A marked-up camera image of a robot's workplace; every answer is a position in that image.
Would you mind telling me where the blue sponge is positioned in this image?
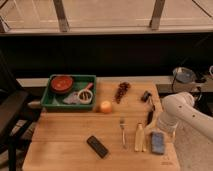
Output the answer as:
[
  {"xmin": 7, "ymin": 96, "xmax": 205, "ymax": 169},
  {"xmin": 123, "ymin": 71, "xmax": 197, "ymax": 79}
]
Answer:
[{"xmin": 151, "ymin": 132, "xmax": 165, "ymax": 155}]

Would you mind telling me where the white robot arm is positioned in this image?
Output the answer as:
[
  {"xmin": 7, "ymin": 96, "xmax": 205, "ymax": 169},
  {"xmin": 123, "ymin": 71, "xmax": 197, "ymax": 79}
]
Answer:
[{"xmin": 157, "ymin": 92, "xmax": 213, "ymax": 141}]

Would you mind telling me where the dark red grape bunch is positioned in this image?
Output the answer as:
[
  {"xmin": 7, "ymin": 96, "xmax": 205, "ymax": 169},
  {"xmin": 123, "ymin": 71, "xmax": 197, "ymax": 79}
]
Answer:
[{"xmin": 115, "ymin": 82, "xmax": 131, "ymax": 104}]

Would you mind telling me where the yellow apple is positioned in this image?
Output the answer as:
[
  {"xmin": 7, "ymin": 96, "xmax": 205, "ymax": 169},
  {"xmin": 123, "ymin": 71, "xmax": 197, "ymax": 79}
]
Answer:
[{"xmin": 100, "ymin": 101, "xmax": 112, "ymax": 114}]

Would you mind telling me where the grey crumpled cloth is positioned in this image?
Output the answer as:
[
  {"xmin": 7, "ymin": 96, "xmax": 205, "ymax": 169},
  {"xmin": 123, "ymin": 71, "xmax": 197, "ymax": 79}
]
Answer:
[{"xmin": 63, "ymin": 92, "xmax": 79, "ymax": 104}]

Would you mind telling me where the silver fork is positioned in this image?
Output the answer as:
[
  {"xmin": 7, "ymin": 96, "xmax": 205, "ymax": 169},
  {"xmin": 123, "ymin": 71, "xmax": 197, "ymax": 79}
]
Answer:
[{"xmin": 120, "ymin": 118, "xmax": 127, "ymax": 149}]

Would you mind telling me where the small black clip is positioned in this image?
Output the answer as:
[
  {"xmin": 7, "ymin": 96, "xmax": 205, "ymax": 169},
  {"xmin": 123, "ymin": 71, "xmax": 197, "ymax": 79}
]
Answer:
[{"xmin": 141, "ymin": 91, "xmax": 151, "ymax": 102}]

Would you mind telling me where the red bowl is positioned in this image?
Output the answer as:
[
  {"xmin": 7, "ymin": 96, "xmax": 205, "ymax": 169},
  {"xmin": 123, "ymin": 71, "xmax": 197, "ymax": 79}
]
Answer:
[{"xmin": 50, "ymin": 75, "xmax": 73, "ymax": 94}]

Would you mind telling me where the green plastic tray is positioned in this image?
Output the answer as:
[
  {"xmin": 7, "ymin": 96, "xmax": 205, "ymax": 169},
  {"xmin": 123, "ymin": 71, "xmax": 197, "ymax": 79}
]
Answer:
[{"xmin": 41, "ymin": 74, "xmax": 96, "ymax": 111}]

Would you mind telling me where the black remote control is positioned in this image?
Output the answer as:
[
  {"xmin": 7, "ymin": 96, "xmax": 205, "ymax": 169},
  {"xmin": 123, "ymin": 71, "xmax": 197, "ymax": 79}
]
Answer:
[{"xmin": 87, "ymin": 136, "xmax": 109, "ymax": 158}]

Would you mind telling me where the grey metal bowl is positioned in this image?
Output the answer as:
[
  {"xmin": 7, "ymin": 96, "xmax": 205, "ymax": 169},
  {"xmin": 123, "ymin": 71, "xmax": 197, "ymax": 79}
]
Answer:
[{"xmin": 173, "ymin": 67, "xmax": 196, "ymax": 84}]

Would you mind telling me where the black chair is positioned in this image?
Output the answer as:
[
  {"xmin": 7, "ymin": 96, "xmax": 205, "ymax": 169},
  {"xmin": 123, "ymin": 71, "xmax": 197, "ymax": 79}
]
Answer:
[{"xmin": 0, "ymin": 50, "xmax": 41, "ymax": 171}]

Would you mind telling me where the black handled utensil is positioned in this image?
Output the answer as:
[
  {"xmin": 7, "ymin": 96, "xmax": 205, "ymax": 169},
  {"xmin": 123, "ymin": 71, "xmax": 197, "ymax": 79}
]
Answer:
[{"xmin": 146, "ymin": 97, "xmax": 155, "ymax": 126}]

